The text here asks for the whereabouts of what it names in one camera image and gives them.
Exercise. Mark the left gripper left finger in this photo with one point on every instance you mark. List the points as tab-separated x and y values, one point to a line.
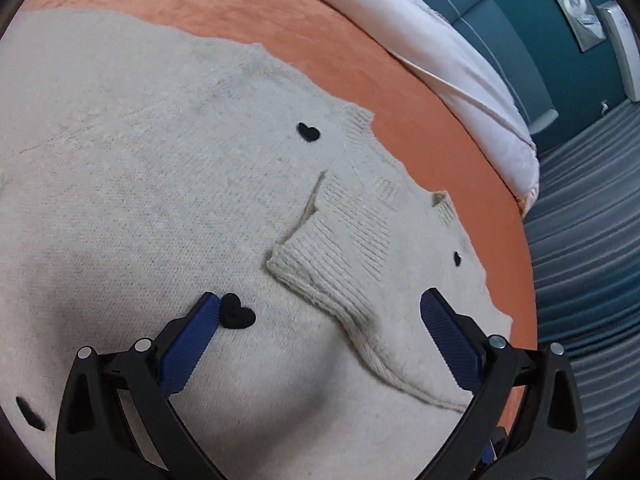
94	439

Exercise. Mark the white duvet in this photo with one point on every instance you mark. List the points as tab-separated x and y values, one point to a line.
463	79

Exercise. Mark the cream knit heart sweater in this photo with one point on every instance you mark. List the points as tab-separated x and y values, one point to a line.
354	236

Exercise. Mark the blue grey striped curtain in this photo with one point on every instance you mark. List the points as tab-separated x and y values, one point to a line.
583	237

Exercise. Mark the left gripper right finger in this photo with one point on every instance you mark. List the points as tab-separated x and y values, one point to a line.
524	420

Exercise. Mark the orange plush bed blanket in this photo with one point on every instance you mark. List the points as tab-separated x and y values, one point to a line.
310	25

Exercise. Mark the blue upholstered headboard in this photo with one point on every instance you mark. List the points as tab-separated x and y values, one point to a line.
484	25

